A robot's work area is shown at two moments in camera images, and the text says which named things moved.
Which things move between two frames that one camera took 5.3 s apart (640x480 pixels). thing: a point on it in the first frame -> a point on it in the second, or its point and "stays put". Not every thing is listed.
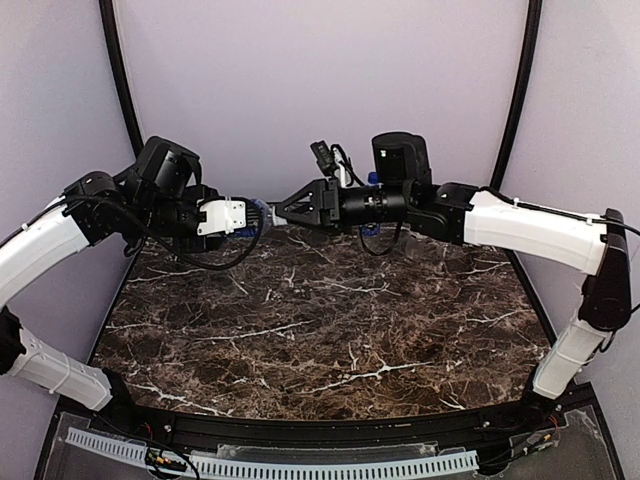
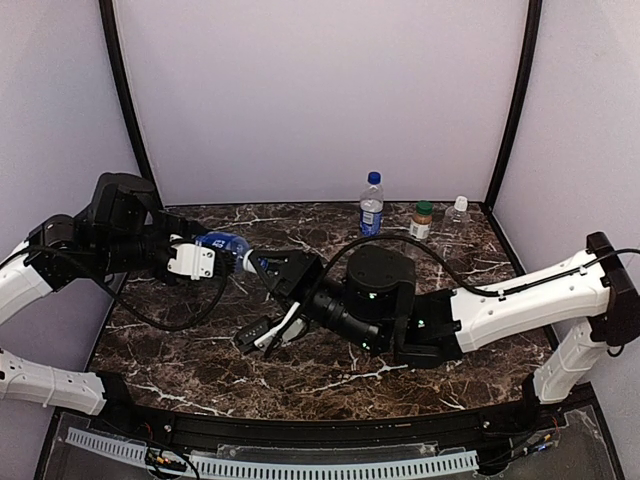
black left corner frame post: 107,15 stays put
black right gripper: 331,203 -> 301,276
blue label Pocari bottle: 266,221 -> 225,241
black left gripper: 253,215 -> 167,255
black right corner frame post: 533,24 stays put
